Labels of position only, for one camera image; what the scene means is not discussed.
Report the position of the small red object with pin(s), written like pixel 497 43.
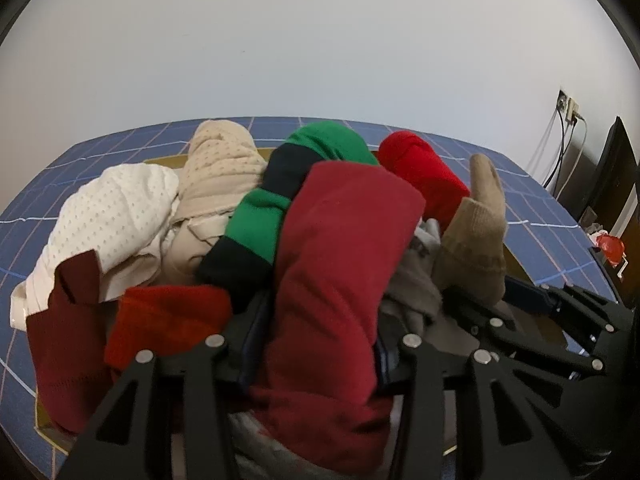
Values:
pixel 610 247

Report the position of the green and navy underwear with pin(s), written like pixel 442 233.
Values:
pixel 255 225

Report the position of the tan knit underwear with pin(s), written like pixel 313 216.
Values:
pixel 475 250

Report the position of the blue checked tablecloth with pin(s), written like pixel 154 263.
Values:
pixel 75 170

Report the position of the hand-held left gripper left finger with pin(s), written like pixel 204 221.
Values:
pixel 249 350

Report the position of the coral red underwear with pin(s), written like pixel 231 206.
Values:
pixel 170 320

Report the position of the wall socket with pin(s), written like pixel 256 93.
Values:
pixel 564 102

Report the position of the dark red underwear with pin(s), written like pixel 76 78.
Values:
pixel 340 270

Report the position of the black monitor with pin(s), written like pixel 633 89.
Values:
pixel 617 175

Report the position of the beige underwear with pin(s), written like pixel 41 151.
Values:
pixel 220 170

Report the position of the bright red sock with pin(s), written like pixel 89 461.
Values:
pixel 420 170

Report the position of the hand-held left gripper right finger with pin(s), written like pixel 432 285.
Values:
pixel 387 365

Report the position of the white dotted underwear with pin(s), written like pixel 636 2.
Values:
pixel 100 220

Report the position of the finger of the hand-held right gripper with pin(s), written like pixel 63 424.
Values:
pixel 500 327
pixel 527 295

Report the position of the maroon underwear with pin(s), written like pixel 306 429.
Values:
pixel 65 360

